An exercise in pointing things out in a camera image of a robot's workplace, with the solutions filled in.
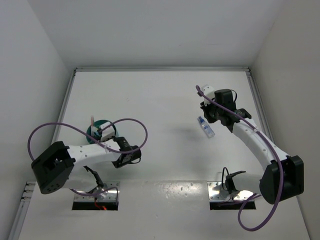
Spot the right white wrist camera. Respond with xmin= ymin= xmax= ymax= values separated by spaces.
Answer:
xmin=198 ymin=84 xmax=215 ymax=106

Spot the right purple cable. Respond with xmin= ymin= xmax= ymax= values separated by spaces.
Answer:
xmin=195 ymin=85 xmax=285 ymax=231

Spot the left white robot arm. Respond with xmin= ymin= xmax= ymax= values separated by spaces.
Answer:
xmin=31 ymin=137 xmax=142 ymax=197

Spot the metal base plate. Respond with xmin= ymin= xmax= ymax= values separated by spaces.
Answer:
xmin=207 ymin=181 xmax=253 ymax=203
xmin=88 ymin=181 xmax=120 ymax=204

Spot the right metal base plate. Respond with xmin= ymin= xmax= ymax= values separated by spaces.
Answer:
xmin=207 ymin=181 xmax=253 ymax=203

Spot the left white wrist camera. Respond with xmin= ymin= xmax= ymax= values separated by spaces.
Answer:
xmin=91 ymin=121 xmax=117 ymax=142

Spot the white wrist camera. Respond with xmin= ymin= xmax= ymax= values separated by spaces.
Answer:
xmin=198 ymin=84 xmax=215 ymax=106
xmin=91 ymin=121 xmax=117 ymax=142

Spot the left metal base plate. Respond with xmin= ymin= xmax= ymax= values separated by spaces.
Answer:
xmin=88 ymin=181 xmax=120 ymax=204

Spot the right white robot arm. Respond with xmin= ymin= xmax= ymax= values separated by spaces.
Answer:
xmin=196 ymin=85 xmax=304 ymax=205

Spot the clear blue spray bottle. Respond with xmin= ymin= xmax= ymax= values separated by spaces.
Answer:
xmin=197 ymin=116 xmax=215 ymax=139

